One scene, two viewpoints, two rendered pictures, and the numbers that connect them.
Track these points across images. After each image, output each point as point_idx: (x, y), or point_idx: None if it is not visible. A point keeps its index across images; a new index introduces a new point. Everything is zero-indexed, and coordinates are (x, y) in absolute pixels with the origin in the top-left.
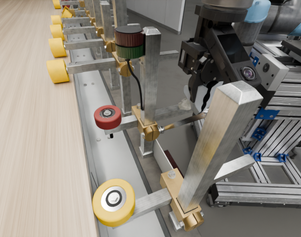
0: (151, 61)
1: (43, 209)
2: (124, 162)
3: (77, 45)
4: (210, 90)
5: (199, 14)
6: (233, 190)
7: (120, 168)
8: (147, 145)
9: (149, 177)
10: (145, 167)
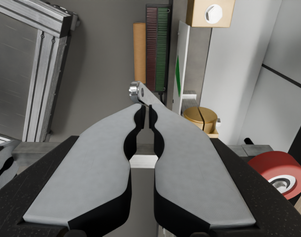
0: None
1: None
2: (207, 100)
3: None
4: (129, 173)
5: None
6: (36, 13)
7: (217, 94)
8: (191, 106)
9: (202, 53)
10: (198, 75)
